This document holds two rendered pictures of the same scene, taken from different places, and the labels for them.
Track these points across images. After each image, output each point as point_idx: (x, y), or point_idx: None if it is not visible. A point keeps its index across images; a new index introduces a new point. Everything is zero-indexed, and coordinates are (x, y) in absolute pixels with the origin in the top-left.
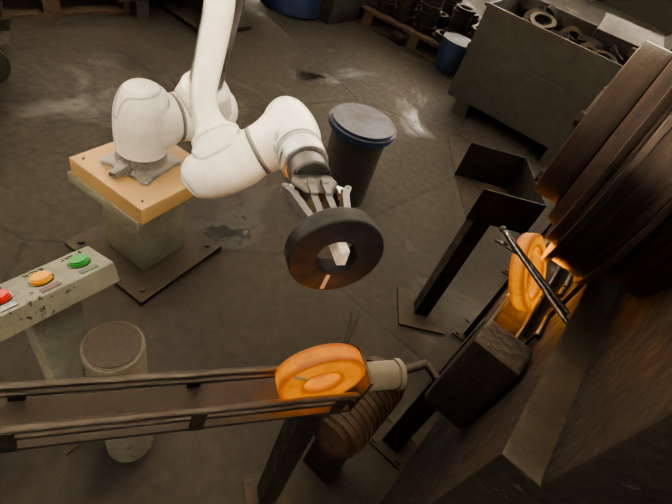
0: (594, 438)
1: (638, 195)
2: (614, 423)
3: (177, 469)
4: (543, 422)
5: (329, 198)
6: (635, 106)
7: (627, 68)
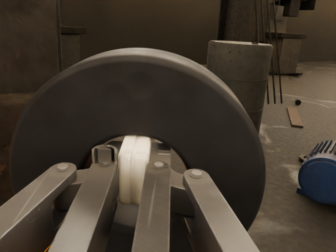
0: (39, 37)
1: None
2: (33, 17)
3: None
4: (10, 97)
5: (71, 249)
6: None
7: None
